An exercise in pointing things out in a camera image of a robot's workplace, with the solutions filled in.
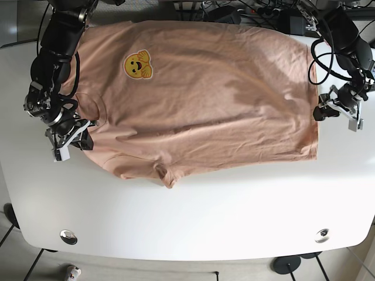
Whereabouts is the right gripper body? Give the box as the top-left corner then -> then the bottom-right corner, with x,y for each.
45,118 -> 97,153

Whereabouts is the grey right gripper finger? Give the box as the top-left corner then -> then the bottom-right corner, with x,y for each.
71,131 -> 94,150

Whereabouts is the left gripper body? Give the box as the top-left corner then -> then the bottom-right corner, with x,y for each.
318,83 -> 363,120

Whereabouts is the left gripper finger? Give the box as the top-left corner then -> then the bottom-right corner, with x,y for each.
313,106 -> 340,121

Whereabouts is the peach T-shirt emoji print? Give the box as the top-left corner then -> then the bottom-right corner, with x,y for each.
75,20 -> 318,188

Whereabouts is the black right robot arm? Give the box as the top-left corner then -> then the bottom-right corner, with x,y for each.
23,1 -> 97,162

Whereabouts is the left table grommet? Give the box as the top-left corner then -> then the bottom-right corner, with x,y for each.
60,229 -> 78,245

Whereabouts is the table grommet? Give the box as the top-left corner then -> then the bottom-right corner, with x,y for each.
60,229 -> 78,245
314,228 -> 330,244

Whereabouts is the right table grommet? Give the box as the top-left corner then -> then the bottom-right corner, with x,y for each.
314,228 -> 330,244

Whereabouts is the grey sneaker shoe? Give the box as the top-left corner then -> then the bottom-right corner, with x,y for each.
64,265 -> 81,281

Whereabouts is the black round stand base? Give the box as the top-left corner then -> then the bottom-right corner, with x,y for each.
271,255 -> 301,275

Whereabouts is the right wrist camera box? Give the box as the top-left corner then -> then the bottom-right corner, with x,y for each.
53,146 -> 70,162

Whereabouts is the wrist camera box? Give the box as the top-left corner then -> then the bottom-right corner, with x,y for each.
53,146 -> 70,162
348,118 -> 364,132

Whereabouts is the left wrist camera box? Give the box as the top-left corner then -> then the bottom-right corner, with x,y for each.
348,118 -> 364,132

